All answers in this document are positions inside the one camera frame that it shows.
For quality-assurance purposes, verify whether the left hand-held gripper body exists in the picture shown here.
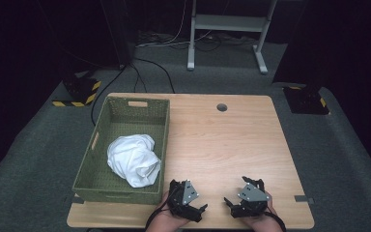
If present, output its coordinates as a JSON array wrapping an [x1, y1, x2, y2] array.
[[166, 179, 205, 223]]

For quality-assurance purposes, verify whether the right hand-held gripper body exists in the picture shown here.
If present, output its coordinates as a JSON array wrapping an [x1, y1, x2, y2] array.
[[231, 182, 271, 219]]

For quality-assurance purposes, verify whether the white cloth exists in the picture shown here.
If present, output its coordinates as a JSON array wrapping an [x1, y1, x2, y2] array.
[[106, 133, 162, 189]]

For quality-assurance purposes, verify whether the green woven basket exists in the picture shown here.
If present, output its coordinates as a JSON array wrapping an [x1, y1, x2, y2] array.
[[71, 96, 171, 206]]

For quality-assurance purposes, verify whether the person's right hand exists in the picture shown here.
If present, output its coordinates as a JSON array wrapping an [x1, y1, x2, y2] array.
[[238, 192, 284, 232]]

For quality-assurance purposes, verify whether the person's left hand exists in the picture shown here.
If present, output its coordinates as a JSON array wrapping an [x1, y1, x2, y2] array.
[[146, 191, 191, 232]]

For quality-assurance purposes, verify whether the black yellow striped base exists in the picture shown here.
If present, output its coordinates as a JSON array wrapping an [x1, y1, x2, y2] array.
[[51, 71, 102, 108], [282, 83, 331, 116]]

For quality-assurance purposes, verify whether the grey metal stand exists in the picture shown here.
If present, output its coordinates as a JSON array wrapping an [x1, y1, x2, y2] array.
[[186, 0, 278, 75]]

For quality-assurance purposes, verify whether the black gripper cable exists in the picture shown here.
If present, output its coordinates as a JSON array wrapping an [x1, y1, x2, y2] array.
[[263, 206, 287, 232], [144, 192, 172, 232]]

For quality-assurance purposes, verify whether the black floor cable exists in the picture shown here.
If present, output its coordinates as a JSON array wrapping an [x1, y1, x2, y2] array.
[[90, 57, 177, 127]]

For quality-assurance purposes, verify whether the white floor cable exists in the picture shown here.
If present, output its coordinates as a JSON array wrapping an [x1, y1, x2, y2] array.
[[134, 0, 214, 49]]

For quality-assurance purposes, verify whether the dark upright post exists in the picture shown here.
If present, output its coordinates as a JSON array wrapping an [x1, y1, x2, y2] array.
[[100, 0, 133, 70]]

